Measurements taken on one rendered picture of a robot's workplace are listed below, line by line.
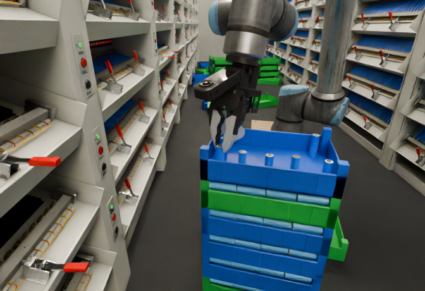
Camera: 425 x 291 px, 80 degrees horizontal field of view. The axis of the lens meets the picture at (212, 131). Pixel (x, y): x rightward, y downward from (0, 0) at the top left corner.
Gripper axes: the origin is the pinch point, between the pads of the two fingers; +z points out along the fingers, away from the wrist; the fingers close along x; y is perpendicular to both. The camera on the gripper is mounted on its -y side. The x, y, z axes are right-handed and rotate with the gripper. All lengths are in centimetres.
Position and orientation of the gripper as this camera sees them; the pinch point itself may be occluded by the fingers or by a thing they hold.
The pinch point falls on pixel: (219, 146)
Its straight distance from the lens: 57.8
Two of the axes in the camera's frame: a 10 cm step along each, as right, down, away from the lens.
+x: -7.2, -2.7, 6.3
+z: -1.8, 9.6, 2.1
